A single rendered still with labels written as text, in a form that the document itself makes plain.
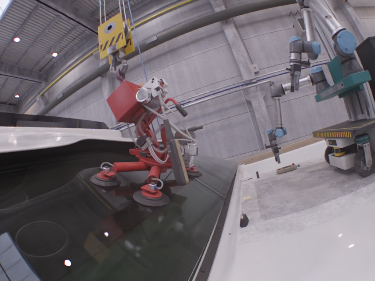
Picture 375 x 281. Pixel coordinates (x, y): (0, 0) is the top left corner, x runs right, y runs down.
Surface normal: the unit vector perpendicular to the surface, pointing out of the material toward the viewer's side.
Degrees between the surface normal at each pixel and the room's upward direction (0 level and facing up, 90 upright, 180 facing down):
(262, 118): 90
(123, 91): 90
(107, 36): 90
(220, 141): 90
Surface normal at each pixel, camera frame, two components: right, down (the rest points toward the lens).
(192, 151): -0.26, -0.14
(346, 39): -0.59, 0.25
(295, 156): -0.39, 0.05
